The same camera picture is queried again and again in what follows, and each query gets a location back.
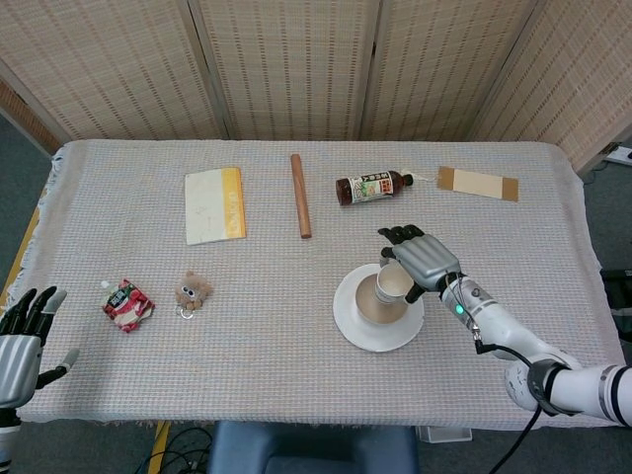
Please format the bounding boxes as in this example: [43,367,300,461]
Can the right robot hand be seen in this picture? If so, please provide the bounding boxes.
[377,223,466,304]

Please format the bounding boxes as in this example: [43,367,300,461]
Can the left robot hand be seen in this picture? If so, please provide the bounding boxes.
[0,285,81,409]

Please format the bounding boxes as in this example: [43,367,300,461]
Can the white paper cup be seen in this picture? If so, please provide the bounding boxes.
[373,261,415,304]

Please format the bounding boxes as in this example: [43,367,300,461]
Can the beige bowl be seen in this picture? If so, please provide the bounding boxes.
[354,275,414,324]

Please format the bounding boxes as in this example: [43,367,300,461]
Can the white paper plate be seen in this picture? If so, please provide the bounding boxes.
[332,264,426,354]

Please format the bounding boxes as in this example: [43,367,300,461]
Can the brown drink bottle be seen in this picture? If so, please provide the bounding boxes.
[335,170,414,207]

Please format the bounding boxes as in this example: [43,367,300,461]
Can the red snack packet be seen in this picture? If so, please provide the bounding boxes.
[101,277,157,335]

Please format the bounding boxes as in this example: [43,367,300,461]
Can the wooden rolling pin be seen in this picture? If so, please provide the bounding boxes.
[289,153,313,241]

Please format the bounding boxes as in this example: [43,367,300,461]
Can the grey waffle tablecloth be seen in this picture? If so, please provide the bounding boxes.
[9,139,627,429]

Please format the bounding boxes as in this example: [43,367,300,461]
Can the black equipment box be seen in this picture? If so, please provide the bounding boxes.
[599,269,632,343]

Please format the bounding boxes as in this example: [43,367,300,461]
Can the blue chair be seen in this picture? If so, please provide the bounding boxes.
[207,420,421,474]

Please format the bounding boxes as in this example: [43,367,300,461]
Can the white and yellow booklet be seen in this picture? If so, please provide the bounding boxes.
[184,166,248,247]

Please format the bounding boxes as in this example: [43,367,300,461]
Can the woven folding screen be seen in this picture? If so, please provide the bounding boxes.
[0,0,632,172]

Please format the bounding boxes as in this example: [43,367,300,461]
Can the brown plush keychain toy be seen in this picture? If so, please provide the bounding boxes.
[173,270,215,319]

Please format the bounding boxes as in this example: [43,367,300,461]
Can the black floor cables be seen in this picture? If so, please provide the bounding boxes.
[141,427,214,474]

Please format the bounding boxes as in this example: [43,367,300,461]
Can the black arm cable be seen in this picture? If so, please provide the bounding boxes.
[472,330,547,474]

